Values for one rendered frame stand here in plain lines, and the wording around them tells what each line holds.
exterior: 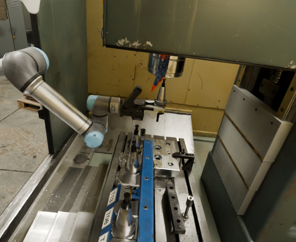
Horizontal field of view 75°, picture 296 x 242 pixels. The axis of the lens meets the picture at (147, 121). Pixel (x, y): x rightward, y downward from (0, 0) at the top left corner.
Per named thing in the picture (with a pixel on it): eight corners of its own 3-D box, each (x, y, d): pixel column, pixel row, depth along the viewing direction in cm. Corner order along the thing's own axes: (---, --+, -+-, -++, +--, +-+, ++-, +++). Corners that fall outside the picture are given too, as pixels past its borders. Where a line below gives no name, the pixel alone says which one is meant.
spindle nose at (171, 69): (183, 80, 79) (190, 49, 74) (145, 74, 80) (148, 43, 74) (181, 71, 94) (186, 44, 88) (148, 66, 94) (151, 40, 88)
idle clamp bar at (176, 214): (171, 240, 80) (174, 230, 77) (162, 190, 103) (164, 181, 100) (183, 240, 80) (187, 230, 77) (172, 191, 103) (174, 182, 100)
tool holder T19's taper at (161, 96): (165, 102, 91) (168, 88, 88) (156, 101, 90) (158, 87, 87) (165, 99, 95) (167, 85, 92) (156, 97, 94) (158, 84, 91)
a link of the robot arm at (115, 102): (112, 94, 95) (110, 100, 88) (122, 95, 96) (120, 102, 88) (112, 108, 99) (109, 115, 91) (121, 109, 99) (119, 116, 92)
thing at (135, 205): (112, 216, 52) (112, 214, 52) (115, 200, 57) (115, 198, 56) (137, 219, 52) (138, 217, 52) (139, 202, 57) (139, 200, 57)
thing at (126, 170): (139, 178, 67) (140, 173, 66) (122, 176, 67) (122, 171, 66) (141, 166, 72) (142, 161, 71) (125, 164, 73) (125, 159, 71)
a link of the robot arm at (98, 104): (90, 107, 99) (90, 91, 95) (112, 110, 99) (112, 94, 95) (86, 114, 92) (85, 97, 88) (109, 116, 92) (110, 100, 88)
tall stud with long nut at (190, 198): (182, 218, 89) (188, 199, 83) (181, 213, 92) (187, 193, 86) (188, 219, 89) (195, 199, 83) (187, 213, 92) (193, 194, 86)
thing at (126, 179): (118, 186, 62) (118, 184, 61) (120, 174, 67) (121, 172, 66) (140, 187, 62) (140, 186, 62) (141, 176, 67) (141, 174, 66)
